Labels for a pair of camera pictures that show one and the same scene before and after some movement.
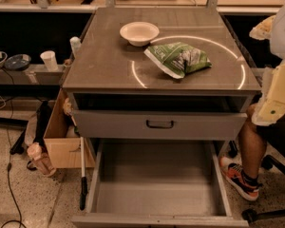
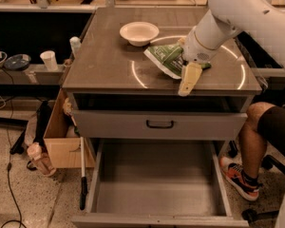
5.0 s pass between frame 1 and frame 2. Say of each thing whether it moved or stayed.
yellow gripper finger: moved
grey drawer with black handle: stayed
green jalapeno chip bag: stayed
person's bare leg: stayed
